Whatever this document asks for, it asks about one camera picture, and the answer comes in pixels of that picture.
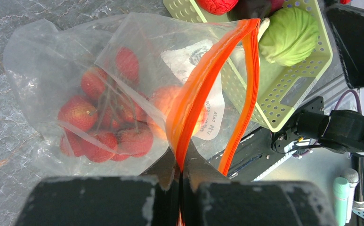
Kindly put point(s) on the teal microphone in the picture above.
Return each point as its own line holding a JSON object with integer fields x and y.
{"x": 341, "y": 191}

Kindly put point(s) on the grey microphone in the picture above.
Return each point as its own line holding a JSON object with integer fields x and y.
{"x": 352, "y": 177}

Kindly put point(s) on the red textured ball fruit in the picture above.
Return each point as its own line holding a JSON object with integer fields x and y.
{"x": 217, "y": 7}

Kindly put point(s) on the green perforated plastic basket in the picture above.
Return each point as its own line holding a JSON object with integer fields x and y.
{"x": 281, "y": 89}

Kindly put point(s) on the green cabbage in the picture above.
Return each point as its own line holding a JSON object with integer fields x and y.
{"x": 290, "y": 38}

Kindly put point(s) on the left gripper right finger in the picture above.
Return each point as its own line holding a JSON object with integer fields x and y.
{"x": 211, "y": 199}

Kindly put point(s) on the red lychee bunch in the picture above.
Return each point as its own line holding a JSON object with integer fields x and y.
{"x": 103, "y": 124}

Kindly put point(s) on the white garlic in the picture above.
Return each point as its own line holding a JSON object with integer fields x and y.
{"x": 264, "y": 25}

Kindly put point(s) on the dark mangosteen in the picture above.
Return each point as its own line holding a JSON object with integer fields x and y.
{"x": 247, "y": 9}

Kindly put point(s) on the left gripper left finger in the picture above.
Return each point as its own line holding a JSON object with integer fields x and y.
{"x": 149, "y": 199}

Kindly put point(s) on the clear zip top bag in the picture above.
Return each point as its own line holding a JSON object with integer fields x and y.
{"x": 169, "y": 67}

